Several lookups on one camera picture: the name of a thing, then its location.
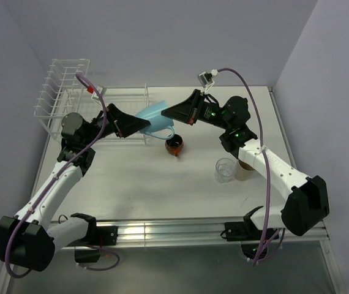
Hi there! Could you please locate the clear plastic cup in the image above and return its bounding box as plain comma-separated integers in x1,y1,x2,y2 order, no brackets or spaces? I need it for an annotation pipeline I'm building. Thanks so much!
214,158,236,183

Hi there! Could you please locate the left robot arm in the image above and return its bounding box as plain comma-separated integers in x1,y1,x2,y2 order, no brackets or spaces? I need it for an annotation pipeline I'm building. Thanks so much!
0,104,150,277

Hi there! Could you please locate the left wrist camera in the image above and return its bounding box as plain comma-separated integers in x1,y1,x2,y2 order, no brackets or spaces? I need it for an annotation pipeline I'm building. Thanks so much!
87,85,107,102

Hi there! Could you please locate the beige paper cup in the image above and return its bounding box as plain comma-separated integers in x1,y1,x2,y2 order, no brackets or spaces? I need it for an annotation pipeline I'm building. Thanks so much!
235,160,256,181

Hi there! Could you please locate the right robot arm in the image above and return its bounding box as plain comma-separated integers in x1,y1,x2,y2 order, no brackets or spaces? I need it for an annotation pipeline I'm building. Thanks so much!
162,89,329,239

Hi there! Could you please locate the light blue ceramic mug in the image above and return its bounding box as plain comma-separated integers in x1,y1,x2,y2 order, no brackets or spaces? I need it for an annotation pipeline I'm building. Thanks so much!
135,100,175,140

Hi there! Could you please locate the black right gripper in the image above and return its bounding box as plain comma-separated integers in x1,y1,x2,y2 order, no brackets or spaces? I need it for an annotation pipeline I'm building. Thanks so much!
162,89,232,130

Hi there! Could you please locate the orange mug black interior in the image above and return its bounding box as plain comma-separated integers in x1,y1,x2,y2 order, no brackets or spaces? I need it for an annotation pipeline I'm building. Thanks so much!
165,134,184,157

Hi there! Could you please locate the white wire dish rack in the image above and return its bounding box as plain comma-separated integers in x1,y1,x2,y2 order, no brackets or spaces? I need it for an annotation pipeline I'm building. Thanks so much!
34,59,151,143

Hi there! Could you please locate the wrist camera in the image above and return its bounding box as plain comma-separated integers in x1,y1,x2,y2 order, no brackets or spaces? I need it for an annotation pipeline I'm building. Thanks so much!
197,69,219,90
87,85,107,102

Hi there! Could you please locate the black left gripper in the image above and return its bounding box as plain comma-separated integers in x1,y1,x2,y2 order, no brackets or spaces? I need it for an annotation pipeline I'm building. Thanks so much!
82,103,149,146

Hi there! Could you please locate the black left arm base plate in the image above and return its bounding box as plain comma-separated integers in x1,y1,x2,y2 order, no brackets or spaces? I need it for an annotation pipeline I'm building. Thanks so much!
69,225,118,247

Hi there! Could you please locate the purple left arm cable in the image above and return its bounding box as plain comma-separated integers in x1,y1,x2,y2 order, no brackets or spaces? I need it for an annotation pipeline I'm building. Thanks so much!
5,73,121,278

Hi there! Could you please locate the aluminium mounting rail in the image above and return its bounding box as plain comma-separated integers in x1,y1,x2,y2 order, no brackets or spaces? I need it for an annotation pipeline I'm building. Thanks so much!
7,214,330,249

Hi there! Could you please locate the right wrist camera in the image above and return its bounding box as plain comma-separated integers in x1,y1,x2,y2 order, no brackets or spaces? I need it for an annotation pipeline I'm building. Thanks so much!
197,69,219,90

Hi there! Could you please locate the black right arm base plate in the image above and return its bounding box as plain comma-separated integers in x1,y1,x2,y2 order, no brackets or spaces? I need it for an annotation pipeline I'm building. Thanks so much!
220,221,262,242

